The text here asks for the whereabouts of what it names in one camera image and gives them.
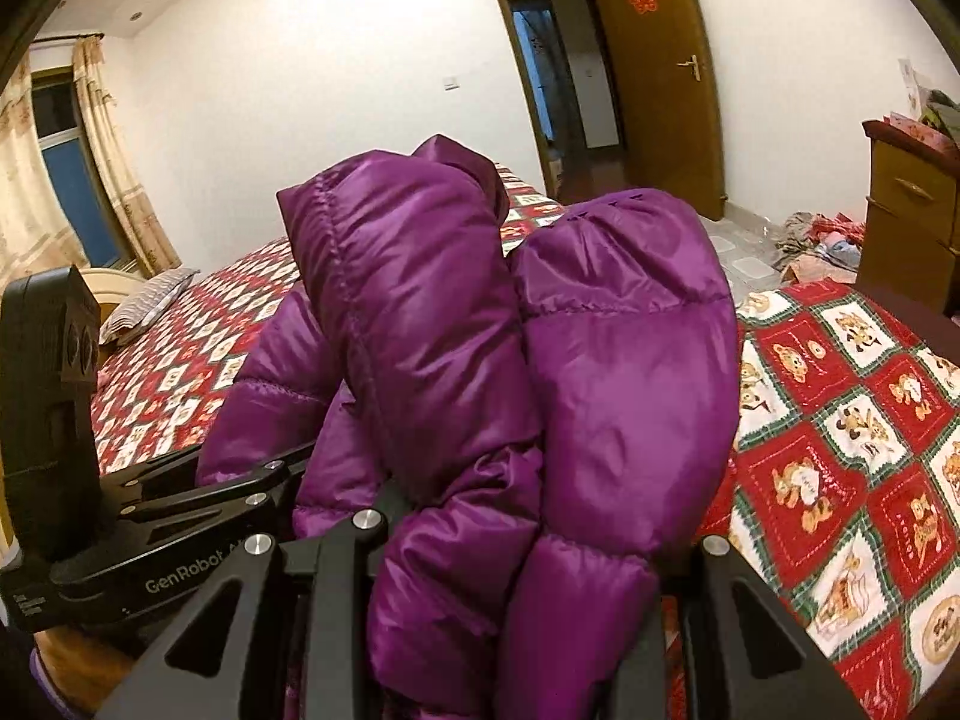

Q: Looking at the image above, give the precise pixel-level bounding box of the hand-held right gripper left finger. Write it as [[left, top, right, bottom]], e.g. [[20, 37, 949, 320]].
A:
[[94, 480, 412, 720]]

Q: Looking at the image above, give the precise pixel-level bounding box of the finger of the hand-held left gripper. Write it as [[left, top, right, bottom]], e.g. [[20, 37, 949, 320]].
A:
[[112, 463, 299, 545], [97, 441, 317, 502]]

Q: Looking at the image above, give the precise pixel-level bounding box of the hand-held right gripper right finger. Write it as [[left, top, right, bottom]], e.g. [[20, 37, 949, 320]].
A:
[[596, 536, 862, 720]]

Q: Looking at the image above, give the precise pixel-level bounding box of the purple down jacket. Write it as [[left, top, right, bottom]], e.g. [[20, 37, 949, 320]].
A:
[[196, 133, 743, 720]]

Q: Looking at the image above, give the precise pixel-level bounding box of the person's left forearm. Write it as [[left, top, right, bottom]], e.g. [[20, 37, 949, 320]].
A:
[[30, 649, 76, 717]]

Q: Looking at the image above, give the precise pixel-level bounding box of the pile of clothes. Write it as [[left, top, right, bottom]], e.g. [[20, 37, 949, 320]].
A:
[[772, 210, 871, 286]]

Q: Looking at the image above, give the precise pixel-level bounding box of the beige bed headboard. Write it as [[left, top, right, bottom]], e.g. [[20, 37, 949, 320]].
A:
[[79, 266, 147, 350]]

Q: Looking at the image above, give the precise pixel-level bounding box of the striped pillow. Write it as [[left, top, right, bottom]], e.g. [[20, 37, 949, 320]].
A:
[[99, 268, 202, 347]]

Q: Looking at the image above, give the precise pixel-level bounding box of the window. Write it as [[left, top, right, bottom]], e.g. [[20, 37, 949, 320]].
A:
[[30, 71, 132, 267]]

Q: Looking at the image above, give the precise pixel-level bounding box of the red checkered printed quilt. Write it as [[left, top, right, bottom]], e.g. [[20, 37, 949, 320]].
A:
[[90, 165, 960, 720]]

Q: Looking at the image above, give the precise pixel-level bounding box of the beige floral curtain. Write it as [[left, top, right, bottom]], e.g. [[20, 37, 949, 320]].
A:
[[0, 52, 83, 293], [71, 37, 181, 278]]

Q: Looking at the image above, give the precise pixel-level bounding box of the wooden drawer cabinet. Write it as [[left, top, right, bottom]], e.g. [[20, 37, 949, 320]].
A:
[[855, 118, 960, 312]]

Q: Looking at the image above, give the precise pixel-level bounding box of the brown wooden door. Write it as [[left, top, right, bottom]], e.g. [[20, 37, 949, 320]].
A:
[[585, 0, 727, 222]]

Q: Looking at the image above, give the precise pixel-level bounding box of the pile of colourful papers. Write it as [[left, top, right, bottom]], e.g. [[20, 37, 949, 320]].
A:
[[896, 56, 960, 143]]

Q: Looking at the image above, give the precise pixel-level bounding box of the wooden door frame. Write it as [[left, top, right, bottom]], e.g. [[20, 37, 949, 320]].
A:
[[478, 0, 593, 203]]

